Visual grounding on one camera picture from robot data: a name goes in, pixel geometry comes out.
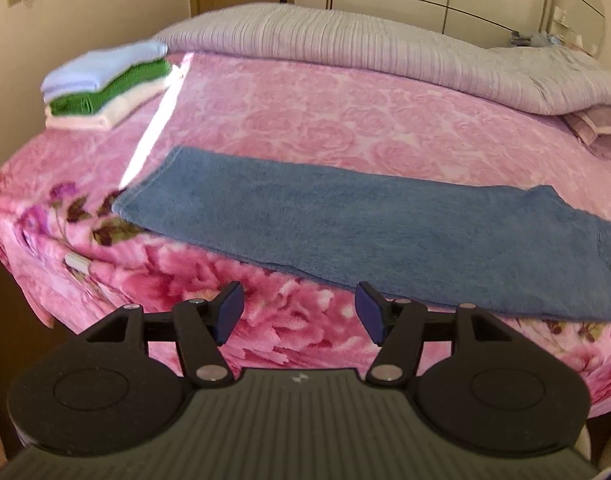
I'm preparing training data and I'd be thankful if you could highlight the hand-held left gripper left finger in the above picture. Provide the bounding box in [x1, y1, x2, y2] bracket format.
[85, 281, 246, 389]

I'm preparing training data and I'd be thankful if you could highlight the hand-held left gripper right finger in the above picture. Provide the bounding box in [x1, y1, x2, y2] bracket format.
[354, 281, 523, 387]

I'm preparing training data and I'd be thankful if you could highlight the pink floral blanket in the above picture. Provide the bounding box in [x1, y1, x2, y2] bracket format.
[0, 50, 611, 418]

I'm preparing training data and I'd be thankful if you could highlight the green folded towel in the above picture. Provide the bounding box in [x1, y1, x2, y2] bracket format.
[49, 59, 172, 116]

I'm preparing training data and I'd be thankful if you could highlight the lilac ribbed quilt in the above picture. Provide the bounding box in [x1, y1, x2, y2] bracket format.
[150, 2, 611, 116]

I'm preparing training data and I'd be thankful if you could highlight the light blue folded towel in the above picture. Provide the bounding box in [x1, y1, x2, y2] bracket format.
[40, 41, 168, 103]

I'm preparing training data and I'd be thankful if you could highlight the folded pink cloth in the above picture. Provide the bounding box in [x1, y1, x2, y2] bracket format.
[560, 104, 611, 163]

